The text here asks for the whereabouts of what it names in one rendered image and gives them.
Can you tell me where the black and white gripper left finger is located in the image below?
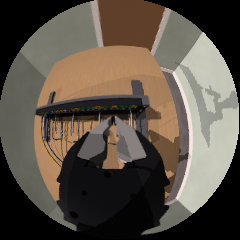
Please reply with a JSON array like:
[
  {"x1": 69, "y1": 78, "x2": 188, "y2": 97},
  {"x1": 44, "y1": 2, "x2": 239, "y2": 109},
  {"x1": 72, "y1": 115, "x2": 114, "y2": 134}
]
[{"x1": 57, "y1": 116, "x2": 114, "y2": 183}]

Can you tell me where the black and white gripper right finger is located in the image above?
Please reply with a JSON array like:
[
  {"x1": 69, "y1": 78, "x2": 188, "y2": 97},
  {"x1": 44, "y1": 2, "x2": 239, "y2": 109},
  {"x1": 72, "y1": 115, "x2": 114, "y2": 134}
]
[{"x1": 114, "y1": 116, "x2": 170, "y2": 187}]

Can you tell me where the black network port rack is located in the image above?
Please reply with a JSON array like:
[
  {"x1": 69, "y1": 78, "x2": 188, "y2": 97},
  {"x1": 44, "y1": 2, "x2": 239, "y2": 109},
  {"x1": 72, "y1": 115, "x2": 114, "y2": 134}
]
[{"x1": 35, "y1": 80, "x2": 150, "y2": 140}]

